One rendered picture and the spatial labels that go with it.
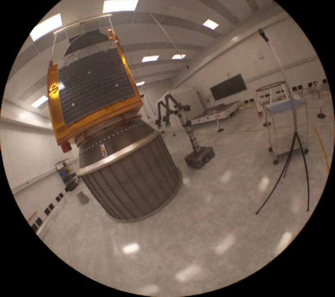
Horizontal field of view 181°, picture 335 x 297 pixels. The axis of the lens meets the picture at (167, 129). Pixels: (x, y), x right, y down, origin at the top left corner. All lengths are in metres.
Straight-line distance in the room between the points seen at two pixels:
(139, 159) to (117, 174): 0.42
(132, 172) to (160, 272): 1.49
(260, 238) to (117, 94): 2.65
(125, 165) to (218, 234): 1.55
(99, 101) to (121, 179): 1.24
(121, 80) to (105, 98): 0.41
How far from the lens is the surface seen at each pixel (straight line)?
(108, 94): 1.81
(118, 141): 1.70
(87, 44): 3.55
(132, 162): 1.64
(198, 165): 2.51
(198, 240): 1.50
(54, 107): 2.20
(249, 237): 1.44
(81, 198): 4.39
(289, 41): 8.47
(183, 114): 2.42
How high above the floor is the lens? 1.38
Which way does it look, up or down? 6 degrees down
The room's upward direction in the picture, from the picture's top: 24 degrees counter-clockwise
